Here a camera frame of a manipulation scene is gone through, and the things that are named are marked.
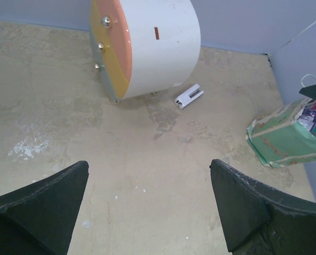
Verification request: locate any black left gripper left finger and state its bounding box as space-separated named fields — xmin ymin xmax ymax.
xmin=0 ymin=161 xmax=89 ymax=254

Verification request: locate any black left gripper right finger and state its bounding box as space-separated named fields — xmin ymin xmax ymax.
xmin=210 ymin=159 xmax=316 ymax=254

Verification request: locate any purple snack packet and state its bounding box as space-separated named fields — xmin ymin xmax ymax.
xmin=297 ymin=99 xmax=316 ymax=133

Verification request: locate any white cylindrical drawer cabinet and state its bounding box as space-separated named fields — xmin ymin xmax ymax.
xmin=89 ymin=1 xmax=201 ymax=102

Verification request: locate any green paper bag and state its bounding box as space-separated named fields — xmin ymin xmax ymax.
xmin=245 ymin=96 xmax=316 ymax=168

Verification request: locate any small white stapler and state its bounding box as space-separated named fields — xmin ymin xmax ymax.
xmin=174 ymin=84 xmax=204 ymax=109

